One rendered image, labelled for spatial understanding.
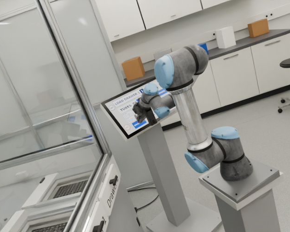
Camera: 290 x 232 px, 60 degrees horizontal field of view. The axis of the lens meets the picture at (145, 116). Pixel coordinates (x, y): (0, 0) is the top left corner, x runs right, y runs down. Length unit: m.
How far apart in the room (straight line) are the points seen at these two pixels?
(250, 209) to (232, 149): 0.30
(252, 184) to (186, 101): 0.47
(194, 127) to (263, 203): 0.52
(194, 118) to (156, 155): 0.87
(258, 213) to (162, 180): 0.82
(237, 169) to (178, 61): 0.57
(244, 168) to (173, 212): 1.02
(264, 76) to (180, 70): 3.32
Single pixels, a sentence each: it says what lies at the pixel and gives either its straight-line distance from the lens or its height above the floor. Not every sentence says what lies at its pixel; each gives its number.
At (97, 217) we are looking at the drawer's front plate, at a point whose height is 0.91.
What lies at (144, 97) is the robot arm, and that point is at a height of 1.21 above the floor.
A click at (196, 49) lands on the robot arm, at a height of 1.40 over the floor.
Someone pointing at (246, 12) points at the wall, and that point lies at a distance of 4.81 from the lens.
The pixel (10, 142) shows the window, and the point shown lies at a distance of 0.82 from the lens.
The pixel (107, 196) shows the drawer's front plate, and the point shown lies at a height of 0.89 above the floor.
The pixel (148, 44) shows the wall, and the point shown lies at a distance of 4.42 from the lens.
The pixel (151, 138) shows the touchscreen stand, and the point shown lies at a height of 0.83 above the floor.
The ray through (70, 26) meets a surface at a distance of 2.49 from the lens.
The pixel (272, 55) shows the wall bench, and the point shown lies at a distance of 4.24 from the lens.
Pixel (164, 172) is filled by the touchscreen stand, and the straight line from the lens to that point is 1.95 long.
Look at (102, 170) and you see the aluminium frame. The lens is 1.32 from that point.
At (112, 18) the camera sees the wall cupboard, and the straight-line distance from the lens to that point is 4.07.
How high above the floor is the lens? 1.53
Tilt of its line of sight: 17 degrees down
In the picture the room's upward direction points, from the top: 19 degrees counter-clockwise
